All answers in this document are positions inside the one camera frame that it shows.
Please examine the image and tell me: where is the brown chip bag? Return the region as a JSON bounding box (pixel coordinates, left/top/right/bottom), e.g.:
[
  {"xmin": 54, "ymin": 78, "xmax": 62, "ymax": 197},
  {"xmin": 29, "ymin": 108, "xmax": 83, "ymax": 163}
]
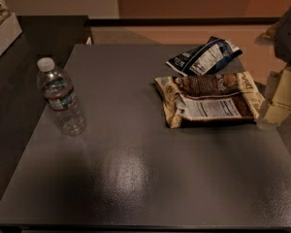
[{"xmin": 155, "ymin": 71, "xmax": 264, "ymax": 128}]

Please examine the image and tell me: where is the clear plastic water bottle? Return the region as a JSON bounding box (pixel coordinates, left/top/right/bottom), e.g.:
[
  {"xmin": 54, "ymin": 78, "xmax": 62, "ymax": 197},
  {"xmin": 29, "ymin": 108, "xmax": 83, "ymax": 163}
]
[{"xmin": 37, "ymin": 57, "xmax": 86, "ymax": 137}]

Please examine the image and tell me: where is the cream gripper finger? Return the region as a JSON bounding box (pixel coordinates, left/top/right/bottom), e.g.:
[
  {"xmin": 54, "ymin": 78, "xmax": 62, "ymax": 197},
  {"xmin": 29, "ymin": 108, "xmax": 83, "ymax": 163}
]
[{"xmin": 259, "ymin": 64, "xmax": 291, "ymax": 125}]

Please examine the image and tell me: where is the blue chip bag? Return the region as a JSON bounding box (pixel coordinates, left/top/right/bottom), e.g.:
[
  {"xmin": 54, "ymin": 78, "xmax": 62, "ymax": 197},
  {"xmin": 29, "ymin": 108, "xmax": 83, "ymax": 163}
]
[{"xmin": 166, "ymin": 36, "xmax": 243, "ymax": 76}]

